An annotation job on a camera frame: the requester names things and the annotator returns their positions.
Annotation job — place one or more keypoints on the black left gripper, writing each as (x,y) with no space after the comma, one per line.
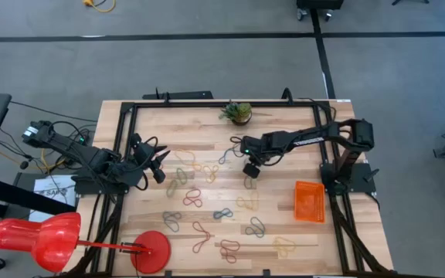
(144,152)

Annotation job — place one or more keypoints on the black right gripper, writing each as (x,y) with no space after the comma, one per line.
(254,156)

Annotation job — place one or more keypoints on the large yellow rubber band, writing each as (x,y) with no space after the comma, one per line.
(175,153)

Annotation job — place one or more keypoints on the grey green rubber band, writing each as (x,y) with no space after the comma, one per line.
(246,184)

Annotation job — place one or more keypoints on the blue rubber band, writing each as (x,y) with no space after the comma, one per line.
(222,212)
(261,226)
(167,218)
(222,157)

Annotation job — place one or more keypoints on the light green rubber band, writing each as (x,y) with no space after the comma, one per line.
(170,191)

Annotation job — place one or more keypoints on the orange plastic mesh bin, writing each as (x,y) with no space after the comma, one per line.
(310,201)

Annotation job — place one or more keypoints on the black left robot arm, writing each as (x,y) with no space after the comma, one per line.
(56,141)

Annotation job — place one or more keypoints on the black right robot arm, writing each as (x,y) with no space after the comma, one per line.
(303,139)

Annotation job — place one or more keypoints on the potted succulent plant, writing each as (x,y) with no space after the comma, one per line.
(238,112)

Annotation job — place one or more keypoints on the black box with antennas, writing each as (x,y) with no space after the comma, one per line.
(184,95)

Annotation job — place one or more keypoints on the white paper sheet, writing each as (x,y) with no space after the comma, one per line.
(48,193)

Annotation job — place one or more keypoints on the small black plug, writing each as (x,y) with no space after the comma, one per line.
(24,165)

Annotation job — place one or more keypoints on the red desk lamp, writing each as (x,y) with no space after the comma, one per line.
(52,241)

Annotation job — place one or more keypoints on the black rolling stand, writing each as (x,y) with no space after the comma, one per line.
(14,193)

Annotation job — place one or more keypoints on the black cart with casters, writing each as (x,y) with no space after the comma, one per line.
(319,4)

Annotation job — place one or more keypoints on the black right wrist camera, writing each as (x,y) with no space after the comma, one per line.
(252,170)

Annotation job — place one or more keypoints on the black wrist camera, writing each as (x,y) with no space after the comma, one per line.
(252,170)
(159,175)

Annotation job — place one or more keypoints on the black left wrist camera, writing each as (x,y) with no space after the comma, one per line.
(159,175)

